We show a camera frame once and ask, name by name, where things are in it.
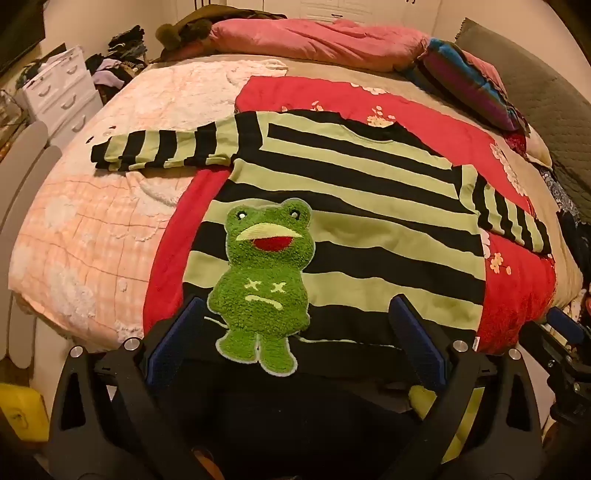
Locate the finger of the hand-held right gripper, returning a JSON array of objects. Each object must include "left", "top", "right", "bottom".
[
  {"left": 547, "top": 307, "right": 585, "bottom": 343},
  {"left": 522, "top": 320, "right": 561, "bottom": 365}
]

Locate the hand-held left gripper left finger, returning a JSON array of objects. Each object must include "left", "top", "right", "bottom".
[{"left": 48, "top": 295, "right": 213, "bottom": 480}]

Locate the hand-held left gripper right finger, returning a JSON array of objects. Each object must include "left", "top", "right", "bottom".
[{"left": 383, "top": 293, "right": 543, "bottom": 480}]

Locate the green black striped frog sweater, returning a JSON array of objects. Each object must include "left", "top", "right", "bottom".
[{"left": 90, "top": 110, "right": 553, "bottom": 376}]

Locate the pile of dark clothes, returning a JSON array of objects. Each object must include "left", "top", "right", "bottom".
[{"left": 85, "top": 25, "right": 148, "bottom": 104}]

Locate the yellow-green cloth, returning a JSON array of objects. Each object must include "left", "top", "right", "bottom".
[{"left": 409, "top": 383, "right": 483, "bottom": 464}]

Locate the blue floral cloth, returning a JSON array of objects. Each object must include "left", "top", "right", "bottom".
[{"left": 538, "top": 164, "right": 580, "bottom": 215}]

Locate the black cloth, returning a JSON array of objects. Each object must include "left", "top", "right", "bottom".
[{"left": 152, "top": 342, "right": 444, "bottom": 480}]

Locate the pink checked fluffy blanket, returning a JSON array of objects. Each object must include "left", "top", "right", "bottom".
[{"left": 8, "top": 60, "right": 289, "bottom": 342}]

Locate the yellow box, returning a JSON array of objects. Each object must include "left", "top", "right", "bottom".
[{"left": 0, "top": 383, "right": 49, "bottom": 444}]

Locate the white pillow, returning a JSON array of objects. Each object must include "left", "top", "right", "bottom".
[{"left": 526, "top": 134, "right": 552, "bottom": 167}]

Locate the dark red lace cloth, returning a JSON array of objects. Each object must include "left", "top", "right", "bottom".
[{"left": 505, "top": 131, "right": 531, "bottom": 157}]

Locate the red floral blanket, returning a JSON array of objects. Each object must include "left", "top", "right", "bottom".
[{"left": 143, "top": 75, "right": 557, "bottom": 356}]

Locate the grey rounded chair back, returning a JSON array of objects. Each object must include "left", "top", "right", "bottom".
[{"left": 0, "top": 121, "right": 63, "bottom": 370}]

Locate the grey quilted headboard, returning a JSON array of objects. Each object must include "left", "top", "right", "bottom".
[{"left": 455, "top": 17, "right": 591, "bottom": 208}]

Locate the colourful striped pillow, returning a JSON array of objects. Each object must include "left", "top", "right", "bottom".
[{"left": 416, "top": 39, "right": 529, "bottom": 134}]

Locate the white drawer chest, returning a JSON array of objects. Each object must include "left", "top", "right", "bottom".
[{"left": 21, "top": 46, "right": 105, "bottom": 148}]

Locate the brown fur-trimmed coat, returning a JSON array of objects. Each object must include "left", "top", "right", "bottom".
[{"left": 154, "top": 4, "right": 287, "bottom": 63}]

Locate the pink quilt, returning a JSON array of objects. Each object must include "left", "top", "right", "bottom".
[{"left": 210, "top": 17, "right": 432, "bottom": 72}]

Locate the white wardrobe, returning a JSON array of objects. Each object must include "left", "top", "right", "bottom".
[{"left": 194, "top": 0, "right": 439, "bottom": 24}]

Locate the black television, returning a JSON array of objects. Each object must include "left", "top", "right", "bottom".
[{"left": 0, "top": 0, "right": 47, "bottom": 75}]

